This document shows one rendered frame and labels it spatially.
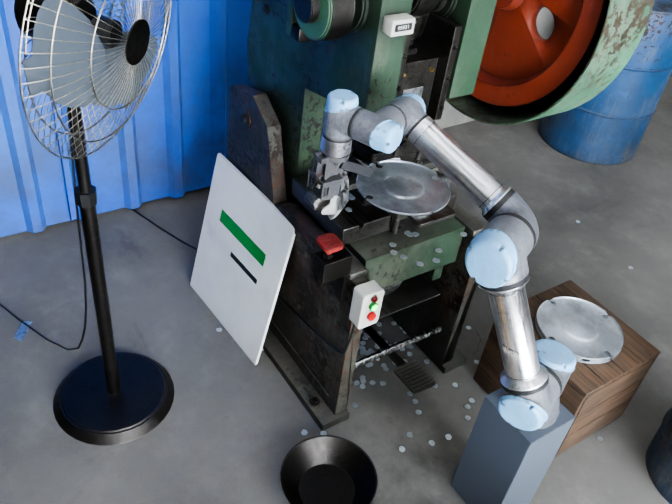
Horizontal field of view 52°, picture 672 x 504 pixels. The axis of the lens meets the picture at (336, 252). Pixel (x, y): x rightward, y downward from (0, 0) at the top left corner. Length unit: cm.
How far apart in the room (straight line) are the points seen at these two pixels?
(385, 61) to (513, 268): 64
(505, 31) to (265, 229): 98
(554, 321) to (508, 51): 90
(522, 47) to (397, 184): 54
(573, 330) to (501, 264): 94
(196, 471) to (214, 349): 51
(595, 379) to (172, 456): 135
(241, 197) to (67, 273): 87
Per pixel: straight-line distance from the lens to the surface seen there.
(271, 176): 226
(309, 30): 180
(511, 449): 203
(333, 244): 188
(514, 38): 221
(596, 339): 245
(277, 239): 229
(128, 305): 279
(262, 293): 242
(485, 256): 154
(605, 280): 335
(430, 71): 201
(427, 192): 212
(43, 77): 148
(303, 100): 212
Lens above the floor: 193
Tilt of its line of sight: 39 degrees down
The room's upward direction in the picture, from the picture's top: 8 degrees clockwise
